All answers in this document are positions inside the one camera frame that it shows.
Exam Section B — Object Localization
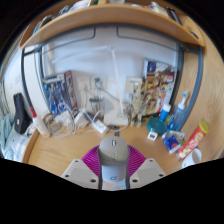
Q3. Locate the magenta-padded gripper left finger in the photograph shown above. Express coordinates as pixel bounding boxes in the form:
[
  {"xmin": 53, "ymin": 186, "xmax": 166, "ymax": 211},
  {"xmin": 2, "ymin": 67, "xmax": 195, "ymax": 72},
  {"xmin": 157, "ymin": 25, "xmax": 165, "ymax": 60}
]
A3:
[{"xmin": 61, "ymin": 145, "xmax": 101, "ymax": 190}]

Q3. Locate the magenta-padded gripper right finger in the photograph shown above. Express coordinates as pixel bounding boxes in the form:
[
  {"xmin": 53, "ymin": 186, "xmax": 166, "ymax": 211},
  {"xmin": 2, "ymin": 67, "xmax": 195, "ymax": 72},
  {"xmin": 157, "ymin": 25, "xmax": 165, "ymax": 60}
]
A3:
[{"xmin": 127, "ymin": 144, "xmax": 167, "ymax": 190}]

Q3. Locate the grey computer mouse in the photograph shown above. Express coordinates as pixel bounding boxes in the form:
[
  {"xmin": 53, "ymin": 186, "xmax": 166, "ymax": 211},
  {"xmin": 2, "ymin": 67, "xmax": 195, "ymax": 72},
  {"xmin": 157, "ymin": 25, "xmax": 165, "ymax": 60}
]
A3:
[{"xmin": 97, "ymin": 135, "xmax": 130, "ymax": 184}]

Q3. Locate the blue tissue packet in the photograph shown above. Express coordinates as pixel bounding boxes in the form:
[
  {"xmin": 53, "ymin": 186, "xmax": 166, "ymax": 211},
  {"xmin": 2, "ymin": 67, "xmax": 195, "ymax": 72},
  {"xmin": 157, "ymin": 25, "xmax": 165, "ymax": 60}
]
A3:
[{"xmin": 161, "ymin": 129, "xmax": 186, "ymax": 154}]

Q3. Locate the white power strip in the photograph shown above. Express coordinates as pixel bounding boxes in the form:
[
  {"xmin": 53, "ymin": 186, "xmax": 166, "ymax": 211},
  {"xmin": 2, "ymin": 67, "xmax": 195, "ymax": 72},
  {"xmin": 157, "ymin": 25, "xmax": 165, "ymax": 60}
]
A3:
[{"xmin": 90, "ymin": 119, "xmax": 109, "ymax": 135}]

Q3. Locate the teal round container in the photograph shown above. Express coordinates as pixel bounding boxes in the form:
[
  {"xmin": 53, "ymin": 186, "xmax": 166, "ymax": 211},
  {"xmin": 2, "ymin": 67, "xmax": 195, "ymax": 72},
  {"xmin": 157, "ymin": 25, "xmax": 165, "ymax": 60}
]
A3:
[{"xmin": 146, "ymin": 116, "xmax": 168, "ymax": 136}]

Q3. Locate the white charger block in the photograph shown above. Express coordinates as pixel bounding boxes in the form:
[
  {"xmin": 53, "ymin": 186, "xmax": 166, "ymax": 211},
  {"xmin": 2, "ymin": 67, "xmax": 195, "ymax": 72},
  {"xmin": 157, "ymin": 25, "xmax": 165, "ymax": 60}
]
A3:
[{"xmin": 73, "ymin": 111, "xmax": 89, "ymax": 129}]

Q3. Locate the white mug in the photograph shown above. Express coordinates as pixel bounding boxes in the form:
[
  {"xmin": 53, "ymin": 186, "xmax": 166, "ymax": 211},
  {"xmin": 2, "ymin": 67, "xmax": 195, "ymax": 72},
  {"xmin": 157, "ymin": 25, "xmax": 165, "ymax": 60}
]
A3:
[{"xmin": 181, "ymin": 147, "xmax": 203, "ymax": 169}]

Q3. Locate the white desk lamp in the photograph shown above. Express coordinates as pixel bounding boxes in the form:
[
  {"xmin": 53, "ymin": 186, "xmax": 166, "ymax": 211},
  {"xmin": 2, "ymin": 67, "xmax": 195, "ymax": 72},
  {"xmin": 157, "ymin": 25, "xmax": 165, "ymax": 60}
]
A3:
[{"xmin": 51, "ymin": 44, "xmax": 130, "ymax": 127}]

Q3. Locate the red chips can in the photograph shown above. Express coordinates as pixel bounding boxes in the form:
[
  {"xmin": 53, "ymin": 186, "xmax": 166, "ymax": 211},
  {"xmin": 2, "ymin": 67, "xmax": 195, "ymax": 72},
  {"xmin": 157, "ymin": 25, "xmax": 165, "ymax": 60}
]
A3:
[{"xmin": 176, "ymin": 120, "xmax": 210, "ymax": 160}]

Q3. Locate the tan robot figure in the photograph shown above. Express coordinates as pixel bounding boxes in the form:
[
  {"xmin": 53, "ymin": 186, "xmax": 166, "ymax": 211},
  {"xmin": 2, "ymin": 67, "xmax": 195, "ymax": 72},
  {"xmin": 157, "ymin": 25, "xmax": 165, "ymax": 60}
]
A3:
[{"xmin": 129, "ymin": 83, "xmax": 148, "ymax": 128}]

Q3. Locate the white bottle with red cap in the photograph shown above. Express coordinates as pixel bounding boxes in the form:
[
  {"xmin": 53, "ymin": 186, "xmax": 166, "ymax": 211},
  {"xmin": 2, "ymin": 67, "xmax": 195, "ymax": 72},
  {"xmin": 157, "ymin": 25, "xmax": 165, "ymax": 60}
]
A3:
[{"xmin": 29, "ymin": 107, "xmax": 52, "ymax": 139}]

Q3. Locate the clear glass jar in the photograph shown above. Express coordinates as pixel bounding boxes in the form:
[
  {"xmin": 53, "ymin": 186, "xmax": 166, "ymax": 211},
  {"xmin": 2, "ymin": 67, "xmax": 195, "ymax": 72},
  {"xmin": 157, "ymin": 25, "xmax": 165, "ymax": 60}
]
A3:
[{"xmin": 89, "ymin": 96, "xmax": 106, "ymax": 118}]

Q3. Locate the blue spray bottle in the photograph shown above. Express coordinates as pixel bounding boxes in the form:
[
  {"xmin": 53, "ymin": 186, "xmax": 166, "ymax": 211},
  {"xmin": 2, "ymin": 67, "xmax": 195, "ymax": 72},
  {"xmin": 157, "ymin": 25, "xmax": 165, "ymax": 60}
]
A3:
[{"xmin": 167, "ymin": 90, "xmax": 189, "ymax": 133}]

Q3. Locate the blue plaid bedding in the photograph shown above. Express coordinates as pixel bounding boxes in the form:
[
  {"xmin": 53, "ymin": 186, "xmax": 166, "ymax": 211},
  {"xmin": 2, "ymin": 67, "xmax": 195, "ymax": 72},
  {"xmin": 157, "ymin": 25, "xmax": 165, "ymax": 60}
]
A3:
[{"xmin": 6, "ymin": 131, "xmax": 31, "ymax": 161}]

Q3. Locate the blue model kit box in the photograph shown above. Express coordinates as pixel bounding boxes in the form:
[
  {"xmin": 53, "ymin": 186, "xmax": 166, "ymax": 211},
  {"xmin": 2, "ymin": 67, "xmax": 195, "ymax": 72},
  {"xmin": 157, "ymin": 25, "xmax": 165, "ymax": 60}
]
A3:
[{"xmin": 41, "ymin": 69, "xmax": 78, "ymax": 116}]

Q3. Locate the black bag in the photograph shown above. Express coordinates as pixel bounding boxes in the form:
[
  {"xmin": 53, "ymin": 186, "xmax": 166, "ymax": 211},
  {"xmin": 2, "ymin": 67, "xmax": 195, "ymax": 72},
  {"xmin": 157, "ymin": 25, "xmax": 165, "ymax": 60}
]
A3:
[{"xmin": 12, "ymin": 93, "xmax": 33, "ymax": 135}]

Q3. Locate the colourful model kit box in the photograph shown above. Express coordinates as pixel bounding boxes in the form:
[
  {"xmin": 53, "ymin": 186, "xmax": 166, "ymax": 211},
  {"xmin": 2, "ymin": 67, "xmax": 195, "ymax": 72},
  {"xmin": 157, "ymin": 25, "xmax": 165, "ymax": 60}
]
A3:
[{"xmin": 142, "ymin": 59, "xmax": 177, "ymax": 116}]

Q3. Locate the teal blanket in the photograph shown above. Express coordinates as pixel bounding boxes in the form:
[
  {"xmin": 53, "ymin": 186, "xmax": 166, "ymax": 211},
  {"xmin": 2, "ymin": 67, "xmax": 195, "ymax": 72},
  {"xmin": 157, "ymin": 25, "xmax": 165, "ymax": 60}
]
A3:
[{"xmin": 0, "ymin": 113, "xmax": 16, "ymax": 151}]

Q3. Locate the wooden shelf unit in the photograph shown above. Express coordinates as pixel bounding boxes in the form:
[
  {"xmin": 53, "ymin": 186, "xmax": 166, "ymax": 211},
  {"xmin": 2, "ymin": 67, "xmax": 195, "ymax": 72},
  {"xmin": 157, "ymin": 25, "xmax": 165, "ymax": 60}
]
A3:
[{"xmin": 18, "ymin": 0, "xmax": 206, "ymax": 50}]

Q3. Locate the white wall switch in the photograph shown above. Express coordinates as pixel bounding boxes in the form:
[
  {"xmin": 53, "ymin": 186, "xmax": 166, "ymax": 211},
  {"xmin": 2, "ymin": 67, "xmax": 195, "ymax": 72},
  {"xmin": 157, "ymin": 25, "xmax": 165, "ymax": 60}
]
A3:
[{"xmin": 13, "ymin": 74, "xmax": 22, "ymax": 86}]

